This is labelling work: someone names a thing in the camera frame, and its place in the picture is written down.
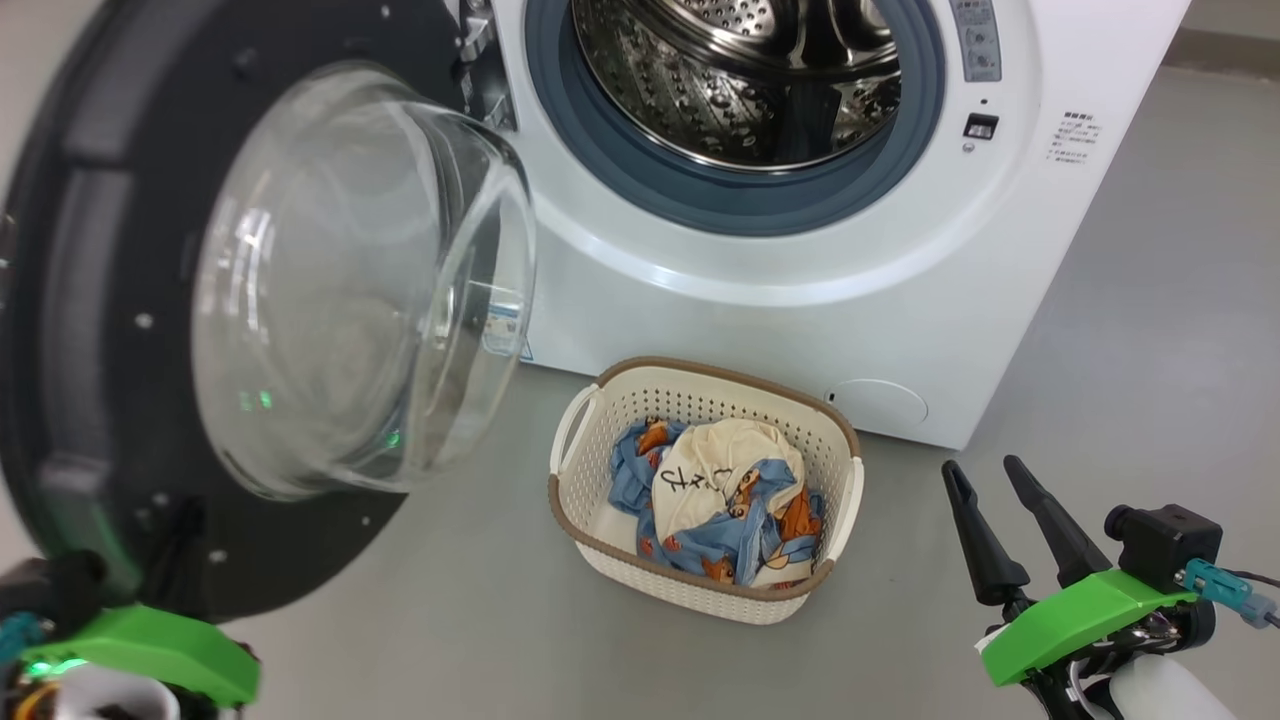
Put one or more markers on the black door latch socket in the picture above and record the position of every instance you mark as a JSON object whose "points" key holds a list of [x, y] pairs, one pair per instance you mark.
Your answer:
{"points": [[981, 127]]}

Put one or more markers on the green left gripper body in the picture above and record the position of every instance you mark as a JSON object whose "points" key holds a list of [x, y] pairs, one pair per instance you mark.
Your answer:
{"points": [[160, 650]]}

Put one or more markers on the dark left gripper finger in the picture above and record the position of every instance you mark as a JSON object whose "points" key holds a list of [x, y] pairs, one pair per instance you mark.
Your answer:
{"points": [[178, 560]]}

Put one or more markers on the black text notice sticker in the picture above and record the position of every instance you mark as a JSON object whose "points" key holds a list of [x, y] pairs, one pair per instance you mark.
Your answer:
{"points": [[1075, 137]]}

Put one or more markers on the cream perforated laundry basket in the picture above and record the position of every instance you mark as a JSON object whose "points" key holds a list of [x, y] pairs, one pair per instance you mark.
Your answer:
{"points": [[700, 595]]}

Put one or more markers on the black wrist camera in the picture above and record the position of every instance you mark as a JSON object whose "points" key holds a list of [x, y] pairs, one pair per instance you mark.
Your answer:
{"points": [[55, 590], [1165, 540]]}

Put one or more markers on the white front-load washing machine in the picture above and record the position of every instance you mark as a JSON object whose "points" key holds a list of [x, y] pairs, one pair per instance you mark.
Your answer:
{"points": [[800, 310]]}

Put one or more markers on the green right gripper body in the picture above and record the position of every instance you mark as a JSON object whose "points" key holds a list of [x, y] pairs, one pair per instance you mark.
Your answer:
{"points": [[1080, 615]]}

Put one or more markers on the metal door hinge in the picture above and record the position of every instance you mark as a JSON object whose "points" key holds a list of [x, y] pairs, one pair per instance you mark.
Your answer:
{"points": [[485, 70]]}

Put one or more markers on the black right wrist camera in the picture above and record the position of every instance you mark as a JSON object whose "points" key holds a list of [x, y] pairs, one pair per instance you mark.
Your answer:
{"points": [[1165, 540]]}

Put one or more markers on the blue cartoon print garment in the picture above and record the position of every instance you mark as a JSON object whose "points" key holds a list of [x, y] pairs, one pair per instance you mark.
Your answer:
{"points": [[740, 545]]}

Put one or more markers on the round white filter cover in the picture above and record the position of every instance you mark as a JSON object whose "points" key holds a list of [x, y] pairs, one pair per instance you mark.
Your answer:
{"points": [[880, 403]]}

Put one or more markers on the cream garment with black print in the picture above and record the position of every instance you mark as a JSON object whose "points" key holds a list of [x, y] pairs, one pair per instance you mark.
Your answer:
{"points": [[720, 450]]}

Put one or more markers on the black round glass washer door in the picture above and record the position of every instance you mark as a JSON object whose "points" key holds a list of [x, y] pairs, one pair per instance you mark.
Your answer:
{"points": [[90, 300]]}

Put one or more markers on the perforated steel washer drum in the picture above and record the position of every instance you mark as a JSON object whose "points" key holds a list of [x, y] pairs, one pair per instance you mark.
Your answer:
{"points": [[700, 90]]}

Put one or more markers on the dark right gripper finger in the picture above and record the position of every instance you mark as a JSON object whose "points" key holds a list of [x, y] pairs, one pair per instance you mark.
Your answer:
{"points": [[990, 560], [1065, 545]]}

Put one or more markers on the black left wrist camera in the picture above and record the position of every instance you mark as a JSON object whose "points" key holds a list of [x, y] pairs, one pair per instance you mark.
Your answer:
{"points": [[55, 590]]}

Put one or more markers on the grey caution sticker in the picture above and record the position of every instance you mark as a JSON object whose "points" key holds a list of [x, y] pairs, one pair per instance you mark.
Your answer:
{"points": [[977, 40]]}

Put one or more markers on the blue energy label sticker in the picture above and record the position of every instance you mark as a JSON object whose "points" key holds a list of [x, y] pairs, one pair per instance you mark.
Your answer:
{"points": [[503, 330]]}

